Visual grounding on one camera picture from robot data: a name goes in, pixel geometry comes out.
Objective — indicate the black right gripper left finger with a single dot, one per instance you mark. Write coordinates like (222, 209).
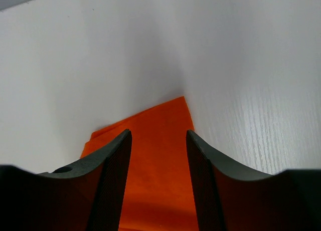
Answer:
(84, 195)

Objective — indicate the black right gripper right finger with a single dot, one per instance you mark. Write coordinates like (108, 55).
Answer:
(229, 195)

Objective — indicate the orange t shirt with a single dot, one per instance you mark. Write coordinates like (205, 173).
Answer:
(158, 194)

